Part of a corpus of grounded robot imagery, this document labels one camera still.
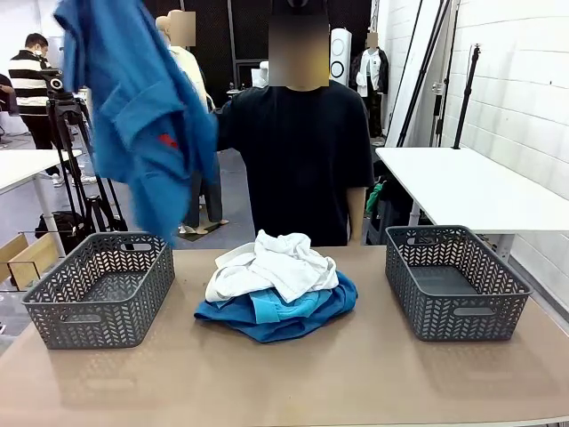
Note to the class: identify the mannequin with black jacket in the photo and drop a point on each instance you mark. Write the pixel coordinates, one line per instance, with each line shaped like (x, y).
(369, 71)

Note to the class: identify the person's left forearm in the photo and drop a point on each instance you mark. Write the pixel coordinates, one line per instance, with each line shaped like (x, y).
(355, 213)

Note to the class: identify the black camera tripod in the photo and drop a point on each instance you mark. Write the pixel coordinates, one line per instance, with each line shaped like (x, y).
(66, 133)

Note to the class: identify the dark blue shorts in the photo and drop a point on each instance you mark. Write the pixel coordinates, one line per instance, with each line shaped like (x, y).
(284, 331)

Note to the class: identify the mannequin with beige jacket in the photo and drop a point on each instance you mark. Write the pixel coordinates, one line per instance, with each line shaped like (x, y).
(193, 75)

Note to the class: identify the black light stand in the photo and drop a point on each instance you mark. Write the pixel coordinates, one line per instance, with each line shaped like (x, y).
(467, 98)

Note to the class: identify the bystander in black shirt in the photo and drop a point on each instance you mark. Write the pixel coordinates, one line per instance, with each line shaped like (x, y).
(6, 95)

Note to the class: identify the white garment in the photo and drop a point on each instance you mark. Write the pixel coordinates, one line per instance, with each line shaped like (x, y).
(275, 267)

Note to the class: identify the black leaning pole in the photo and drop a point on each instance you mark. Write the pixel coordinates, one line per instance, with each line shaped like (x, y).
(422, 71)
(446, 80)

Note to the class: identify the dark blue shirt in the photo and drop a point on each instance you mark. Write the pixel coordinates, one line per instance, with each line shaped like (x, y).
(133, 111)

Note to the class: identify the green fabric bag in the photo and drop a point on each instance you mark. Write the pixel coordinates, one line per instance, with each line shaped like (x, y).
(375, 195)

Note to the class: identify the black chair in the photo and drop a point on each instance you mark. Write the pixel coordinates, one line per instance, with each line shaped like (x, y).
(393, 209)

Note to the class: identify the bystander with black hair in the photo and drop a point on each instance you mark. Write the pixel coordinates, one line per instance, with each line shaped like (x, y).
(29, 84)

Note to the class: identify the black bag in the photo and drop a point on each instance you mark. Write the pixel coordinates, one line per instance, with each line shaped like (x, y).
(66, 227)

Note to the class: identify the white standing air conditioner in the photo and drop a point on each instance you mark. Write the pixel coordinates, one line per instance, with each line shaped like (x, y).
(340, 58)

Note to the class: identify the person in black t-shirt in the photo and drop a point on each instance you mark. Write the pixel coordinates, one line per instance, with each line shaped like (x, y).
(302, 155)

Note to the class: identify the white mannequin bust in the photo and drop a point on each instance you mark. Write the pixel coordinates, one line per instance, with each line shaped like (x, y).
(261, 75)

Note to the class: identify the white table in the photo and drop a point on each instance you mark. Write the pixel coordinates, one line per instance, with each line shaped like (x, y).
(467, 187)
(22, 166)

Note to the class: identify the grey plastic lattice basket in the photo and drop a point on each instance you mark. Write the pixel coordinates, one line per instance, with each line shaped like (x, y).
(111, 320)
(462, 324)

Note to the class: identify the wooden box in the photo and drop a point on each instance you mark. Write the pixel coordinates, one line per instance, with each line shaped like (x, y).
(31, 258)

